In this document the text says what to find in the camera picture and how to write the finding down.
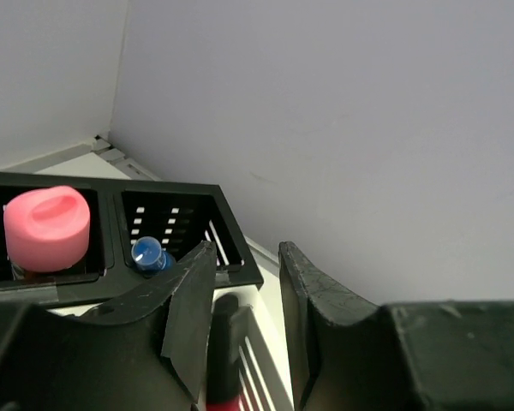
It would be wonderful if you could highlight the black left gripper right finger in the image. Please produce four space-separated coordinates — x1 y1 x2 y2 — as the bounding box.
278 241 514 410

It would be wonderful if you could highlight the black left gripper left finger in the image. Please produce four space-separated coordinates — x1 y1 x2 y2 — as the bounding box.
0 241 217 410

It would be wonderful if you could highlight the pink highlighter black body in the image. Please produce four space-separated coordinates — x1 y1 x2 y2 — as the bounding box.
206 294 242 410

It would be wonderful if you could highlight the white slotted organizer box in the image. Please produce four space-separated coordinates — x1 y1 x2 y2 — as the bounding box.
42 284 296 411

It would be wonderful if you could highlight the black slotted organizer box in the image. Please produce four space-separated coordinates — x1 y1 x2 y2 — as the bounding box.
0 172 264 307

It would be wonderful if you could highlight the aluminium slotted rail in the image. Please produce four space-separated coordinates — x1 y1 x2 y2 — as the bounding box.
92 136 160 182

